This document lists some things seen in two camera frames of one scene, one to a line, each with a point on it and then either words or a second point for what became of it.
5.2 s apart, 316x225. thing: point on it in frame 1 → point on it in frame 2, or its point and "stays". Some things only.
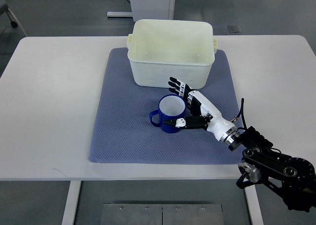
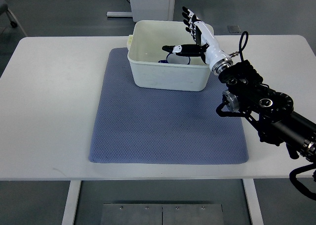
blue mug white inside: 171,106 → 172,58
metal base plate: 161,214 stays
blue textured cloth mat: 122,132 stays
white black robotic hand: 204,115 → 207,46
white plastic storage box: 158,50 stays
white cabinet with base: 149,4 stays
